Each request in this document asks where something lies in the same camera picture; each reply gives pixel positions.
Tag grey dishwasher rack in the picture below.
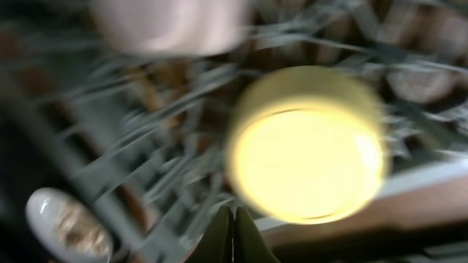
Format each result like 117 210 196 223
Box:
1 0 467 262

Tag food scraps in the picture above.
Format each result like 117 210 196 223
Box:
56 204 112 257

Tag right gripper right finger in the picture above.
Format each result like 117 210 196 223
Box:
233 207 279 263

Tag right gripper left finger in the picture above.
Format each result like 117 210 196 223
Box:
185 206 233 263

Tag pink cup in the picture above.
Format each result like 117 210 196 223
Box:
89 0 252 56

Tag grey plate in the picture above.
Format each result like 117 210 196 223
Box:
25 188 113 263

